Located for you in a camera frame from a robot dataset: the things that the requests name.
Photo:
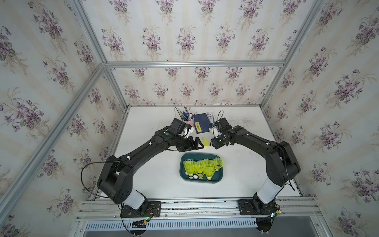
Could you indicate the dark blue book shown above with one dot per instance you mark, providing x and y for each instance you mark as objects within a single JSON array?
[{"x": 201, "y": 123}]

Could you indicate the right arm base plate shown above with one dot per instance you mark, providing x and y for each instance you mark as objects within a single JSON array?
[{"x": 256, "y": 207}]

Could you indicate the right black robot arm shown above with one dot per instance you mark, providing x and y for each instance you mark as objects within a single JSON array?
[{"x": 281, "y": 163}]

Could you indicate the yellow shuttlecock pile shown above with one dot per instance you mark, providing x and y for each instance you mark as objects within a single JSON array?
[{"x": 206, "y": 142}]

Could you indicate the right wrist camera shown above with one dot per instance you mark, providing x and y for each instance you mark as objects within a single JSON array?
[{"x": 223, "y": 125}]

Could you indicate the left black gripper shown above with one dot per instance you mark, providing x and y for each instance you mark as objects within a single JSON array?
[{"x": 190, "y": 146}]

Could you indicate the pink pen cup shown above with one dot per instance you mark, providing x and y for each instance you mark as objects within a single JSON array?
[{"x": 189, "y": 125}]

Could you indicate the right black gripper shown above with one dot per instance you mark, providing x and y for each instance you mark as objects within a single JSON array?
[{"x": 214, "y": 142}]

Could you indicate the aluminium front rail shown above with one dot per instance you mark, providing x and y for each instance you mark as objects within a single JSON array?
[{"x": 190, "y": 208}]

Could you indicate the dark teal storage tray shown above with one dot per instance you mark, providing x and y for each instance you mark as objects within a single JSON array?
[{"x": 218, "y": 176}]

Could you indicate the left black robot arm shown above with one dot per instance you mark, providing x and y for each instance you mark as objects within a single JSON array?
[{"x": 116, "y": 177}]

